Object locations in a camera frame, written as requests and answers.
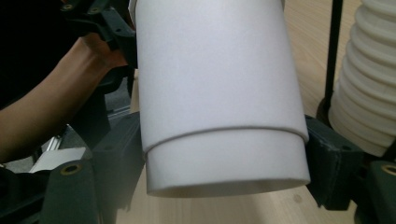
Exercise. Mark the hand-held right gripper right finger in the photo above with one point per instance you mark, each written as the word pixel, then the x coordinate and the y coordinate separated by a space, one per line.
pixel 333 168

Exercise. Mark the stack of white cups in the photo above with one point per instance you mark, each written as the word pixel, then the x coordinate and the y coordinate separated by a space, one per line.
pixel 370 87

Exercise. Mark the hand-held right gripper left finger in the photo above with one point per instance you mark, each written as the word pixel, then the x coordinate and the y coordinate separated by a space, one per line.
pixel 118 161

